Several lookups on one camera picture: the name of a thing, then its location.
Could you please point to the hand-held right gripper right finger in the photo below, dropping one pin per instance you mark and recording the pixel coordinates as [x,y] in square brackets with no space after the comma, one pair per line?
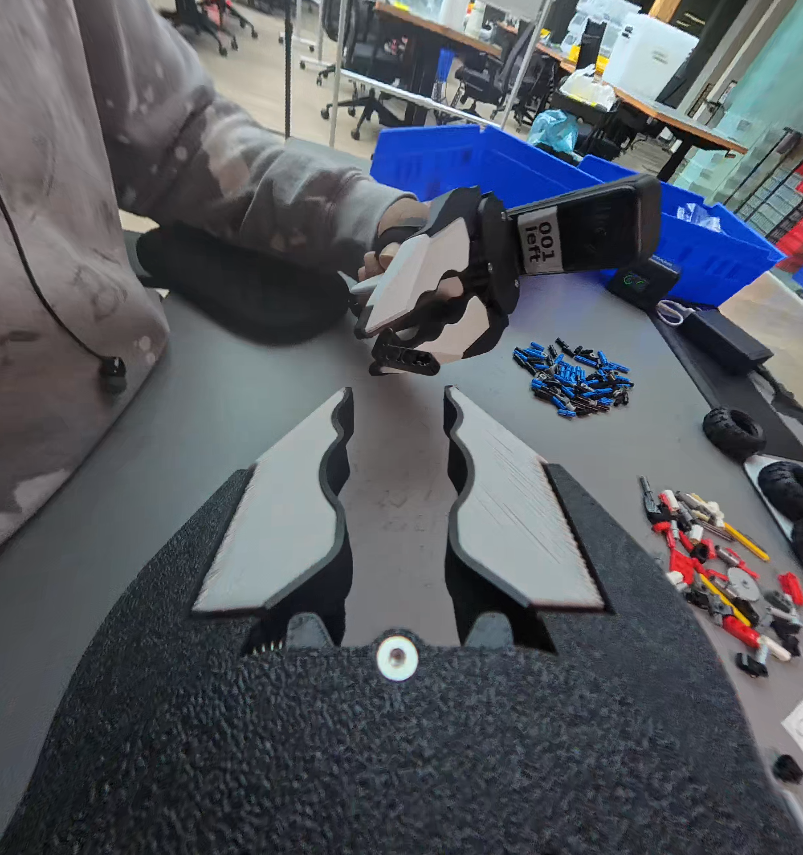
[521,521]

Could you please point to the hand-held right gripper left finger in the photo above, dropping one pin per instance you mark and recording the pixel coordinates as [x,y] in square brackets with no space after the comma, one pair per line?
[274,521]

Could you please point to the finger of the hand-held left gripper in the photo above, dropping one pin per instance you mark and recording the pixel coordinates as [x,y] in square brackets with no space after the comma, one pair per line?
[471,334]
[418,274]

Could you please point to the black perforated building beam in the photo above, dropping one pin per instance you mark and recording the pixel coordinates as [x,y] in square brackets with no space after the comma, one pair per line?
[401,357]

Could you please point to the person's left forearm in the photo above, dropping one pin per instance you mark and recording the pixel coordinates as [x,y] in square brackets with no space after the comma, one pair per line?
[274,180]

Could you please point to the grey desk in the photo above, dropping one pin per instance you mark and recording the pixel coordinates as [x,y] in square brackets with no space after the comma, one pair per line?
[174,414]

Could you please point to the person's left hand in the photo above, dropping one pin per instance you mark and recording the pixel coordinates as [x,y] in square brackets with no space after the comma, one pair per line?
[404,215]

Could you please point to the small black device green lights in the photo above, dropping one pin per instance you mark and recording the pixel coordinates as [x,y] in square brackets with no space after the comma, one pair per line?
[642,282]

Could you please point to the clear plastic bag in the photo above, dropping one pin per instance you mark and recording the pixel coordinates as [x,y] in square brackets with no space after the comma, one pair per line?
[698,215]

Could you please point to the light blue plastic bag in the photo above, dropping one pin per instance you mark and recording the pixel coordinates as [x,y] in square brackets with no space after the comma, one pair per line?
[553,130]

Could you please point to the pile of blue black pins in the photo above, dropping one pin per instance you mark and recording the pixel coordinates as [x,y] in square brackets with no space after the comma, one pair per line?
[575,377]

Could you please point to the large blue plastic bin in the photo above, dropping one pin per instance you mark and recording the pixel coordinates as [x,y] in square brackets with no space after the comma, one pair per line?
[481,160]

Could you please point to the blue plastic bin with bags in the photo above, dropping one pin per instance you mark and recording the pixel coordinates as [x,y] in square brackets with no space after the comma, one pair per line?
[728,247]

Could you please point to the wooden table with boxes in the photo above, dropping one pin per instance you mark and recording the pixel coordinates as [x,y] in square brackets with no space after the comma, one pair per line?
[682,120]

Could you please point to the black power adapter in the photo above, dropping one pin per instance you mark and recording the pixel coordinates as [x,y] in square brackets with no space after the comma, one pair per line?
[725,340]

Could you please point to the white storage box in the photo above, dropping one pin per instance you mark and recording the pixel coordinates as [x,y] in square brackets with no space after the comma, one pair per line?
[652,60]

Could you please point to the black office chair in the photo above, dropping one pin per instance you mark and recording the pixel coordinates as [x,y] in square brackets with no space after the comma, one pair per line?
[214,20]
[508,73]
[364,80]

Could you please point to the whiteboard on metal stand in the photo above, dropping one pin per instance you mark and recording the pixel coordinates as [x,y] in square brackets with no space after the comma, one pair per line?
[401,93]

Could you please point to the pile of red grey building pieces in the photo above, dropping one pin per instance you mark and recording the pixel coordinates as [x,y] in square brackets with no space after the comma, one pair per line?
[715,574]

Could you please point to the long wooden table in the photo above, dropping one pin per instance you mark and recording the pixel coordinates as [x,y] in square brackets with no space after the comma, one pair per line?
[441,30]

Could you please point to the pair of black tires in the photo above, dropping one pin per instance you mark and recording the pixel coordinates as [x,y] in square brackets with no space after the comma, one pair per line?
[772,518]

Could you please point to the person's grey sweatshirt torso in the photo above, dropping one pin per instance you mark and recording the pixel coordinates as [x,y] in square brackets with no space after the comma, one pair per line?
[40,267]

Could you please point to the tiny black building piece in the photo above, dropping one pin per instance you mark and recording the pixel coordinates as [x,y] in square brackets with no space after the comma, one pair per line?
[787,769]

